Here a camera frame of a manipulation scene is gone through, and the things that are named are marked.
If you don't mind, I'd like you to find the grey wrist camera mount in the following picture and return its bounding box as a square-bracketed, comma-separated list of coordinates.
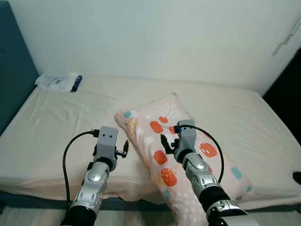
[94, 126, 119, 161]
[176, 120, 197, 152]

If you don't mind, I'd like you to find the cream bed mattress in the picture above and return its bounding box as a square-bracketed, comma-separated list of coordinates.
[0, 73, 301, 210]

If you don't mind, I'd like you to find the dark blue bed frame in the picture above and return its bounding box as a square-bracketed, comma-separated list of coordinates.
[0, 190, 301, 215]

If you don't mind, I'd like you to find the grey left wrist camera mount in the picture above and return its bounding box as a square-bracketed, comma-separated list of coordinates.
[94, 126, 119, 161]

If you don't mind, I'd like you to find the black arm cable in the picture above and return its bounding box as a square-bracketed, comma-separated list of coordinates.
[63, 128, 100, 208]
[174, 123, 225, 185]

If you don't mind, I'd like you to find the teal padded headboard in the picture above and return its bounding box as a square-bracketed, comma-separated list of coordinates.
[0, 0, 40, 137]

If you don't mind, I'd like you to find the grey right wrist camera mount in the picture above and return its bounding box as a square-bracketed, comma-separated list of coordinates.
[176, 120, 197, 152]

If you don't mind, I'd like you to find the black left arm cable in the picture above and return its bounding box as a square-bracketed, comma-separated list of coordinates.
[63, 128, 100, 208]

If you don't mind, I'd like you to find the white blue plastic packet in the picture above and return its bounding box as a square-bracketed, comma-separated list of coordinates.
[35, 73, 83, 93]

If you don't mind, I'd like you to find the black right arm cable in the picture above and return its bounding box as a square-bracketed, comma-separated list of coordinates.
[174, 123, 225, 185]

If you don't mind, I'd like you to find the pink pillow with orange spots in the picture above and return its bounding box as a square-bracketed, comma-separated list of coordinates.
[114, 93, 255, 226]

